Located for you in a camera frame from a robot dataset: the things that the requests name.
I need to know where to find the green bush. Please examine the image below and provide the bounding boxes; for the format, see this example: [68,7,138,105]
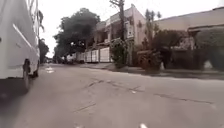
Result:
[109,37,130,70]

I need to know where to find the large dark tree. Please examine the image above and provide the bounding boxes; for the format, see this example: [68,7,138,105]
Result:
[52,7,101,64]

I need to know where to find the low beige building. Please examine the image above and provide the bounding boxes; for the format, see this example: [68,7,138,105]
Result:
[153,6,224,71]

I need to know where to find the white van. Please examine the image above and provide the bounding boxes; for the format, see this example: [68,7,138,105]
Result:
[0,0,42,95]

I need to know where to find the dark bushes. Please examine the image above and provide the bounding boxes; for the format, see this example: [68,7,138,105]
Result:
[135,29,189,73]

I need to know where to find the white panel fence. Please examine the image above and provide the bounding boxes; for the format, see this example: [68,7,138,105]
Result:
[65,46,113,64]

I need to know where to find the beige multi-storey building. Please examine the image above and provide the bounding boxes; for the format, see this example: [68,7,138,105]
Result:
[92,3,148,65]

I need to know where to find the grey asphalt road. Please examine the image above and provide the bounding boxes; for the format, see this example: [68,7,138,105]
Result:
[0,62,224,128]

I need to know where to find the robot's own part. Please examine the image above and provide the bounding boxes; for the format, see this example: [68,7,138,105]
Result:
[139,122,149,128]

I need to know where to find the clipped hedge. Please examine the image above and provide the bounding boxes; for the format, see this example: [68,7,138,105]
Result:
[194,27,224,71]

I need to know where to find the grey concrete sidewalk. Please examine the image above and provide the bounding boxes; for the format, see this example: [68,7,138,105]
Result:
[79,62,224,81]

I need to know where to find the pole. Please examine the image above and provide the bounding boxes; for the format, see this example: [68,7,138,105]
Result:
[109,0,128,43]

